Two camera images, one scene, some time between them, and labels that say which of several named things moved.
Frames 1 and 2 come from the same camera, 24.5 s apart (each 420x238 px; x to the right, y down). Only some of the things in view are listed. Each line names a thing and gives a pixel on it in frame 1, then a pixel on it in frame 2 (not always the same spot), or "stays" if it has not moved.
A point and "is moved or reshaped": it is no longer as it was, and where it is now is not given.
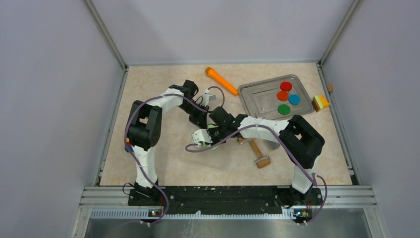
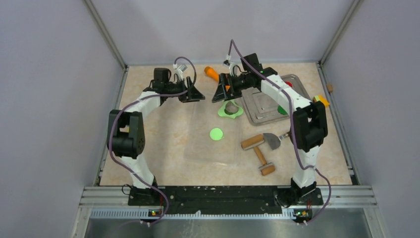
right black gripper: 210,131 to 221,94
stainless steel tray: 279,97 stays
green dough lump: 209,126 to 223,112
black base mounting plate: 222,200 stays
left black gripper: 200,120 to 193,94
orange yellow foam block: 319,102 stays
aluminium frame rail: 338,202 stays
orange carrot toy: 215,75 stays
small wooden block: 330,87 stays
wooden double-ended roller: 263,160 is moved or reshaped
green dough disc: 284,109 stays
